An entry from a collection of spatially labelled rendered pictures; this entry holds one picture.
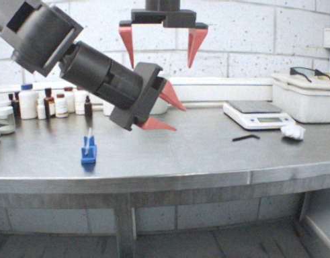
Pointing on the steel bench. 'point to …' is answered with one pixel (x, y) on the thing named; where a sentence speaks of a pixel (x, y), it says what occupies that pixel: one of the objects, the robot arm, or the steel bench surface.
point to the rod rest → (89, 151)
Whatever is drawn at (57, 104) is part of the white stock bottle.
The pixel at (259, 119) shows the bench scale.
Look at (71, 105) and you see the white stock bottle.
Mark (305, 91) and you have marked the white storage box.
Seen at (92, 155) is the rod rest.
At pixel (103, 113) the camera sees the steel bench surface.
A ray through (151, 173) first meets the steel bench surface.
